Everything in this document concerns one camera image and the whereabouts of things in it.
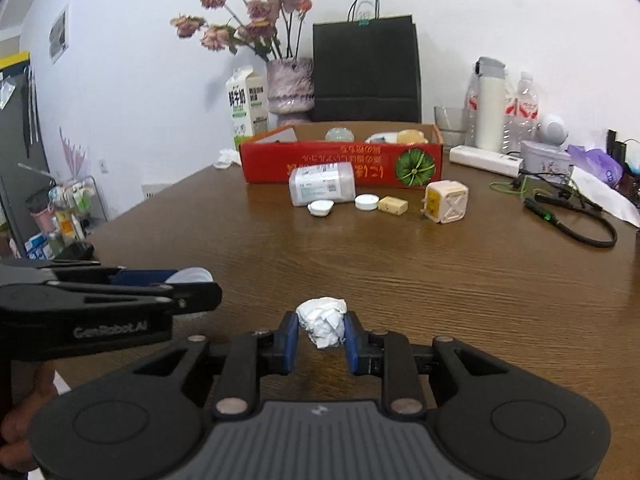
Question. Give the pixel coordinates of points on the clear water bottle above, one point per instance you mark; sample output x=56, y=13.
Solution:
x=522, y=115
x=471, y=110

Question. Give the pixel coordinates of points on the person's left hand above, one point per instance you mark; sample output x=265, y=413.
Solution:
x=25, y=420

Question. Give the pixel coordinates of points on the yellow plush toy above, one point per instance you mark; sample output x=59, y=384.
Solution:
x=412, y=136

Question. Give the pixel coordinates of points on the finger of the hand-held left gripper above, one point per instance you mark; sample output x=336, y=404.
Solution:
x=195, y=296
x=142, y=277

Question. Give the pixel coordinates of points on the purple plastic bag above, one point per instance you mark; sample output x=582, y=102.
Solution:
x=597, y=162

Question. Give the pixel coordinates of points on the white paper sheet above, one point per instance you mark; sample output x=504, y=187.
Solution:
x=607, y=200

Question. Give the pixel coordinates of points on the green white milk carton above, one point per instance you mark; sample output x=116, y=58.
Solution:
x=245, y=110

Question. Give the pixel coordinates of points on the pale yellow block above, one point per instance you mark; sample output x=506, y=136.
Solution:
x=392, y=205

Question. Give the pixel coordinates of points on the iridescent plastic wrap ball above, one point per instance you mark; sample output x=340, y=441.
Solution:
x=340, y=134

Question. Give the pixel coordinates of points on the purple textured vase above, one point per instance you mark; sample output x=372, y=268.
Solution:
x=290, y=90

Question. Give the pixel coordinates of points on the wall poster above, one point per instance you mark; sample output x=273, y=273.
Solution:
x=59, y=35

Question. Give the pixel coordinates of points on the wooden desktop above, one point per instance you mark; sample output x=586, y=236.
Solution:
x=450, y=285

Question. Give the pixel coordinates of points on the dark cabinet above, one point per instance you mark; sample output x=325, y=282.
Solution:
x=17, y=160

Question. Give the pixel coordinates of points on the white printed tin box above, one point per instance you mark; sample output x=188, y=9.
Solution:
x=545, y=159

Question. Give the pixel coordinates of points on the white cube adapter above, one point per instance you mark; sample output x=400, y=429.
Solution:
x=447, y=202

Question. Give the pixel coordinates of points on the white bottle cap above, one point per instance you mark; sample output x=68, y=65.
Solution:
x=366, y=202
x=320, y=207

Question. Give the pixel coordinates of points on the purple wall decal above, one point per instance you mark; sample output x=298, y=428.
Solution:
x=72, y=152

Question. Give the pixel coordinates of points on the dried pink flowers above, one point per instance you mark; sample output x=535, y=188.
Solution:
x=250, y=10

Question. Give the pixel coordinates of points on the white wall outlet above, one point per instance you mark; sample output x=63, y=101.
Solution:
x=156, y=191

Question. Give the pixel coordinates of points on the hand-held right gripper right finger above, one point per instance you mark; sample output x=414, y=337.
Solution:
x=352, y=349

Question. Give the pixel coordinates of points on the white power strip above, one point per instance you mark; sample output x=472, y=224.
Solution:
x=485, y=160

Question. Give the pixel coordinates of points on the white thermos bottle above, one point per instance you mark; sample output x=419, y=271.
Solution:
x=490, y=110

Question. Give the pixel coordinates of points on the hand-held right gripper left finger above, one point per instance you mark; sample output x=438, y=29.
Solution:
x=287, y=344

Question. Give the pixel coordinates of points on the white medicine bottle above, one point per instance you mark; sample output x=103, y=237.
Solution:
x=322, y=184

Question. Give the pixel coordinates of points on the translucent white lid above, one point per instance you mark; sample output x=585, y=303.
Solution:
x=192, y=275

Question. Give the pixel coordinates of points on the black paper bag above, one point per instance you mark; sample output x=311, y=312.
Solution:
x=365, y=70

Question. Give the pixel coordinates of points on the clear glass cup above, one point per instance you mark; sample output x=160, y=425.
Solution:
x=450, y=127

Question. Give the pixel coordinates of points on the white tissue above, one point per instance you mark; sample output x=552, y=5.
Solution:
x=227, y=158
x=322, y=317

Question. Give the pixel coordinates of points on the white fluffy plush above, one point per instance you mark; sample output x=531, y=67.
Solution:
x=382, y=137

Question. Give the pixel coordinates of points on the red cardboard box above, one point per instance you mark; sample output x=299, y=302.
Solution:
x=320, y=160

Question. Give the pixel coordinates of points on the white round device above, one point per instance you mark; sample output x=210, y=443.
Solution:
x=552, y=129

